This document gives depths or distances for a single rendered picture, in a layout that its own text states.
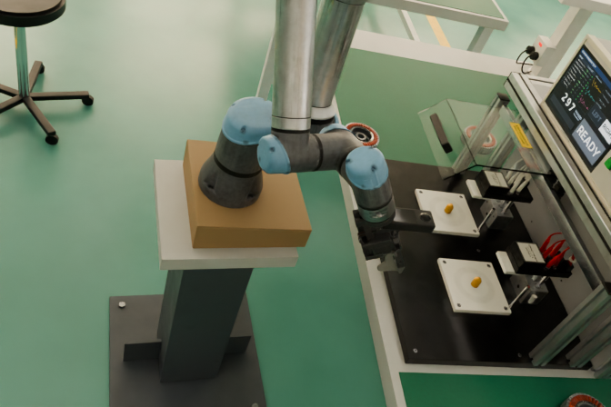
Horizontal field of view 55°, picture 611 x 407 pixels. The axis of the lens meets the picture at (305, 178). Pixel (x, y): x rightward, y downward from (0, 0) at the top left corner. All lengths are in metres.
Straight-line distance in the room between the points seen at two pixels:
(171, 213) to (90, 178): 1.14
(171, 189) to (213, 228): 0.21
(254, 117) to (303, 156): 0.18
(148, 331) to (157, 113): 1.17
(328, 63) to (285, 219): 0.39
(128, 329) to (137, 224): 0.47
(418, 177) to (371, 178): 0.65
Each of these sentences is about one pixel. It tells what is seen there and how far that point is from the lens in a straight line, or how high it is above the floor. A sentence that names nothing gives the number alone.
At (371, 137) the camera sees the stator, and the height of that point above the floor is 0.78.
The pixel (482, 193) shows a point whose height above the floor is 0.89.
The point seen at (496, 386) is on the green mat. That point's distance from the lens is 1.42.
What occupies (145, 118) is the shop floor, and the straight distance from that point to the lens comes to 2.83.
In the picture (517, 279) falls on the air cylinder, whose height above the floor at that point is 0.80.
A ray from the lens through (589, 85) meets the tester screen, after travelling 1.47.
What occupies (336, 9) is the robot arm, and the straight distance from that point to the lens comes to 1.18.
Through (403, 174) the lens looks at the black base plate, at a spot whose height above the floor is 0.77.
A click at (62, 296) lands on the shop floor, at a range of 2.17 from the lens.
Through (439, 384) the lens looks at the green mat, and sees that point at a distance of 1.34.
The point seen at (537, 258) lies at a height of 0.92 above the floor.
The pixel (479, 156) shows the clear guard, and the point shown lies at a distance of 1.38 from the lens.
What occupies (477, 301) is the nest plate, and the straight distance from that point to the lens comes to 1.48.
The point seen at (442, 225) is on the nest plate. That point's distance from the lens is 1.60.
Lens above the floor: 1.80
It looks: 42 degrees down
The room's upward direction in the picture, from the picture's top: 21 degrees clockwise
